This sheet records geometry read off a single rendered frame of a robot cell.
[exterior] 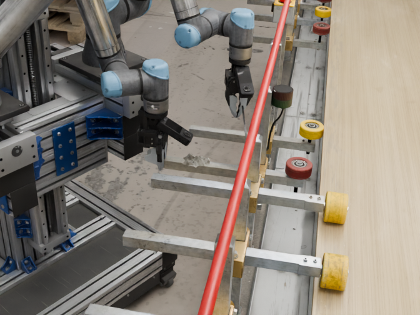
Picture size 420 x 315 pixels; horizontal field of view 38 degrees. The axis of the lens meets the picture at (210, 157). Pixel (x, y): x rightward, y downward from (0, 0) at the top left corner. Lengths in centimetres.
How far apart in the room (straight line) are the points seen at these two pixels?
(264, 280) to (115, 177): 169
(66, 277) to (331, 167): 115
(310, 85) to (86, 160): 130
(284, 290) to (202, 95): 261
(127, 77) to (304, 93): 137
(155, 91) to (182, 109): 229
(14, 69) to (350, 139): 109
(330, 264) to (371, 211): 36
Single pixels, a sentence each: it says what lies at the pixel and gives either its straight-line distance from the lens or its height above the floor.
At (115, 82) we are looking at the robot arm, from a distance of 176.
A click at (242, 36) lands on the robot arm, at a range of 196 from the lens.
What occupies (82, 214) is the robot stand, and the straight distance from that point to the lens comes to 280.
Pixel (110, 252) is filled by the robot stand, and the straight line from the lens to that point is 259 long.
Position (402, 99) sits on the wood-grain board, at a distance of 239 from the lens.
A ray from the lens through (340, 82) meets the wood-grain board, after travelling 244.
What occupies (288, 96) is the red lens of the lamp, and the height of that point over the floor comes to 111.
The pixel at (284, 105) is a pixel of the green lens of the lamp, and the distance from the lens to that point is 180.
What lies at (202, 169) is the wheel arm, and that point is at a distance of 192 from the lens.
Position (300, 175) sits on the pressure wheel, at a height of 89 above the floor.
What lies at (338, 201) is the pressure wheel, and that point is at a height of 98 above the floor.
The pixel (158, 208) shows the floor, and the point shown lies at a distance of 316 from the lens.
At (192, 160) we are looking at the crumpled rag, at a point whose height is 87.
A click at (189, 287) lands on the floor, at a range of 273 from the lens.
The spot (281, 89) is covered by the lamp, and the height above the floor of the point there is 113.
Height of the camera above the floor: 189
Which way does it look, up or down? 32 degrees down
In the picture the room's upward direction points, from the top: 3 degrees clockwise
